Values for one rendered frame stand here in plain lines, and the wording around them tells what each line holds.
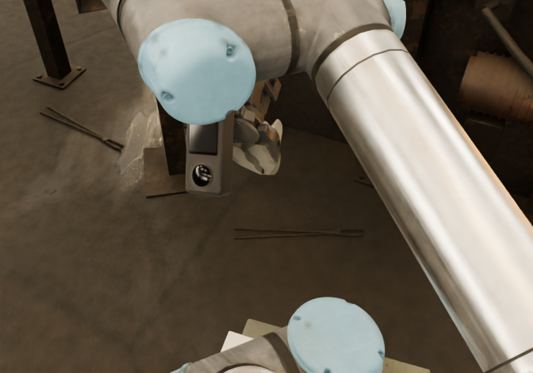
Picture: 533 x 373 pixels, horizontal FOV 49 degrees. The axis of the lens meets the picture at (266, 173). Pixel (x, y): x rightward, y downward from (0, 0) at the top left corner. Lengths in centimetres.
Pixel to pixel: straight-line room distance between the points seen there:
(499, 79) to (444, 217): 90
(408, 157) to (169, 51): 18
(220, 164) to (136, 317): 89
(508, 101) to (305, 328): 74
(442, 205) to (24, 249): 137
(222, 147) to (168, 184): 110
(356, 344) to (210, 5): 43
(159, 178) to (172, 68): 131
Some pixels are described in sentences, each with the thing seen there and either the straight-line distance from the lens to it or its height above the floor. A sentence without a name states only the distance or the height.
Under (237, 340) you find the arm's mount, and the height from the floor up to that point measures 38.
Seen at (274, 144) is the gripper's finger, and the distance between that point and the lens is 65.
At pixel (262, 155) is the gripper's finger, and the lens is 68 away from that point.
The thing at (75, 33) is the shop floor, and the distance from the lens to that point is 241.
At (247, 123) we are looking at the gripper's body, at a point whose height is 81.
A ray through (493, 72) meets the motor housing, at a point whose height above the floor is 52.
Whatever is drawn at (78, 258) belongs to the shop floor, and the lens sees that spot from 158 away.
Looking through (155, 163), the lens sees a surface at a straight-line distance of 176.
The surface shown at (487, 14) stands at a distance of 130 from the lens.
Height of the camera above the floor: 121
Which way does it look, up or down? 45 degrees down
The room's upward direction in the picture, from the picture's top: straight up
